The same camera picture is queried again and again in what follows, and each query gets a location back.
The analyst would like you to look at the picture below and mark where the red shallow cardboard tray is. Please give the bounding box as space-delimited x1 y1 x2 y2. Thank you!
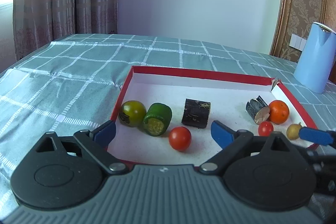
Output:
108 66 315 166

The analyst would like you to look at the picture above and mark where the brown longan fruit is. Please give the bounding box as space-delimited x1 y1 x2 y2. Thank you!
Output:
286 123 302 140

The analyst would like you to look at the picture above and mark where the green cucumber piece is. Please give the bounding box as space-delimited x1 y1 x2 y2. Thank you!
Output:
142 103 173 136

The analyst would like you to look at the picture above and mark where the dark sugarcane piece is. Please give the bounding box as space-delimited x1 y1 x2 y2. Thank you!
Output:
182 98 211 128
245 96 270 125

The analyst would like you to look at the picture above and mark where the light blue kettle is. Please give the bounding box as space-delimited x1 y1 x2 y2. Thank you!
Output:
294 22 336 94

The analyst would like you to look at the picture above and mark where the teal checked bedsheet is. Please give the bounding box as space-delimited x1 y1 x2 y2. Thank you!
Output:
1 34 335 218

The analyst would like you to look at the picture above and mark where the red cherry tomato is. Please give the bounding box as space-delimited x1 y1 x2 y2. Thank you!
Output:
169 127 192 151
258 121 274 136

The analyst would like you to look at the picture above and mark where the green tomato in tray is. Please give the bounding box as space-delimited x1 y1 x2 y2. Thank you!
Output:
118 101 147 127

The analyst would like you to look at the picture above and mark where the white wall switch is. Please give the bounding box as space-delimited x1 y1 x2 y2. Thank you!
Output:
289 34 306 51

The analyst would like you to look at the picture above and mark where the gold wall trim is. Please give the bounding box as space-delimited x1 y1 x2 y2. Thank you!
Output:
270 0 291 57

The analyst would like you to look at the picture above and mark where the orange tangerine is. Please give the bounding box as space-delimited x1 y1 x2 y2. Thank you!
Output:
269 100 290 124

